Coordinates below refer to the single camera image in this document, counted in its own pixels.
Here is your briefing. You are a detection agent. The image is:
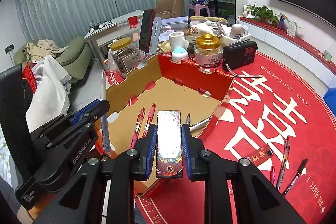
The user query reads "patterned red lighter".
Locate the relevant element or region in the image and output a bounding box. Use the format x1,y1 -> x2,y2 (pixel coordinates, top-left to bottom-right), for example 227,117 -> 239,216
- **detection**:
156,110 -> 183,178

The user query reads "white blue cap bottle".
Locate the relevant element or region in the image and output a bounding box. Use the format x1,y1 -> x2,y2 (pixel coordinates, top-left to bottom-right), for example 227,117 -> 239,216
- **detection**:
171,47 -> 189,63

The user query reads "gold lid glass jar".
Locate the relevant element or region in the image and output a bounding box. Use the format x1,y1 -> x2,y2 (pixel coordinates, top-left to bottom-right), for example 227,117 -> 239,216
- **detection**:
194,33 -> 222,68

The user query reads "grey black gel pen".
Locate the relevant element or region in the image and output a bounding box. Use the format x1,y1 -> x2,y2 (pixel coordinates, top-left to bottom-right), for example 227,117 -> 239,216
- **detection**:
276,138 -> 290,190

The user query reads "white side table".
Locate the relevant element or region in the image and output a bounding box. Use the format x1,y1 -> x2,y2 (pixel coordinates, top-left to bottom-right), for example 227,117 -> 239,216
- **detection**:
84,10 -> 143,71

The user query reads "blue white cartoon pen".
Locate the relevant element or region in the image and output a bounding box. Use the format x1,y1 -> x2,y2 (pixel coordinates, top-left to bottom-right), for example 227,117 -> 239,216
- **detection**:
99,71 -> 110,157

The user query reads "black cap white pen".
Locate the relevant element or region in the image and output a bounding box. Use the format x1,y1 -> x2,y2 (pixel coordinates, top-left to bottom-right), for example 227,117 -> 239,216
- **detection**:
282,158 -> 308,196

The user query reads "red round wedding mat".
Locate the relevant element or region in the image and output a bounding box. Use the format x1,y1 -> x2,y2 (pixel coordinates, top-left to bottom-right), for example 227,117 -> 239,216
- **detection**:
213,53 -> 335,223

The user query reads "red lead refill box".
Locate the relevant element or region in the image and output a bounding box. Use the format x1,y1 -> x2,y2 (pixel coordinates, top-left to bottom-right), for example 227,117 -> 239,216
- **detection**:
245,144 -> 273,166

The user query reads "pink red gel pen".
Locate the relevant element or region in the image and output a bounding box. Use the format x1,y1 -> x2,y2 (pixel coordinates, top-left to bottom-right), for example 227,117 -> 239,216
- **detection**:
129,107 -> 145,149

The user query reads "red smartphone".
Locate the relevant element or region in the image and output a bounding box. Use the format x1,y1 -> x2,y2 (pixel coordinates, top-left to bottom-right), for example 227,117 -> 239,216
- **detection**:
138,9 -> 155,53

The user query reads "blue plastic bag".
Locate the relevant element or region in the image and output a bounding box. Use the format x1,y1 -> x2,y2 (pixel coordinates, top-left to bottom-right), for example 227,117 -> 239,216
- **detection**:
323,88 -> 336,116

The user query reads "white paper roll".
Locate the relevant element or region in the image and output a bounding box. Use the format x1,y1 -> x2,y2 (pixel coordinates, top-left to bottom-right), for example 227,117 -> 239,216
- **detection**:
169,31 -> 188,51

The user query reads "green potted plant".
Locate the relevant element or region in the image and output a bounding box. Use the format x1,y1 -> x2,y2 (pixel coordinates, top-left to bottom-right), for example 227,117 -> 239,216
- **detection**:
244,5 -> 279,26

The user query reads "white cloth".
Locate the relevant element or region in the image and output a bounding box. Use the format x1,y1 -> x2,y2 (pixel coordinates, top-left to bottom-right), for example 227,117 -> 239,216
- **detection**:
26,56 -> 72,132

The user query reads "grey phone stand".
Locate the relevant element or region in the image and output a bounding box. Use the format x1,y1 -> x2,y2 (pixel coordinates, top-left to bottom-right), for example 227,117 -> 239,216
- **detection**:
138,17 -> 162,70

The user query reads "yellow lid snack jar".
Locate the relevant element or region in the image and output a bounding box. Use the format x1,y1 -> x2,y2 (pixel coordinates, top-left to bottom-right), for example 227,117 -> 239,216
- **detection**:
108,37 -> 140,77

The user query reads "red cardboard fruit box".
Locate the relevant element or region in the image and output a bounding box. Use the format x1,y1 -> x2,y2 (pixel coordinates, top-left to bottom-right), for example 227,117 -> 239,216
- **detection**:
106,55 -> 233,157

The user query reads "black portable radio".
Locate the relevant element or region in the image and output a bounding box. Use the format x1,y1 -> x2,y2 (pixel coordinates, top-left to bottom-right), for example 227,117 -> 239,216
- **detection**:
222,40 -> 258,72

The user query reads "beige chair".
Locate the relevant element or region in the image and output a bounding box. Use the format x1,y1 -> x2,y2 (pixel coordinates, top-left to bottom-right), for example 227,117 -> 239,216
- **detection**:
155,0 -> 184,19

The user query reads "green sofa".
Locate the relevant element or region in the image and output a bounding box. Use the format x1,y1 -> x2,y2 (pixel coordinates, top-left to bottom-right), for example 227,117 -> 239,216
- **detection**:
14,37 -> 93,83

